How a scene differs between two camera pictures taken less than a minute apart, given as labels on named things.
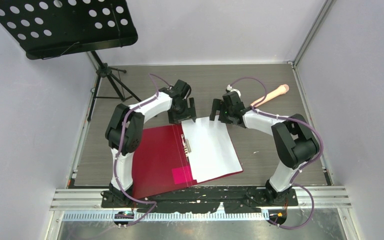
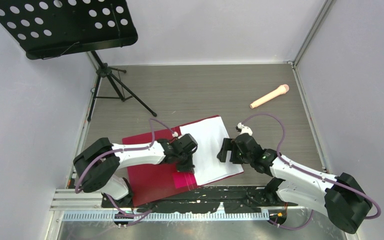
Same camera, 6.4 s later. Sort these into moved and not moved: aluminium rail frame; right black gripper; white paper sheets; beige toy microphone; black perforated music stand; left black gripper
Moved: right black gripper; left black gripper
Not moved: black perforated music stand; white paper sheets; aluminium rail frame; beige toy microphone
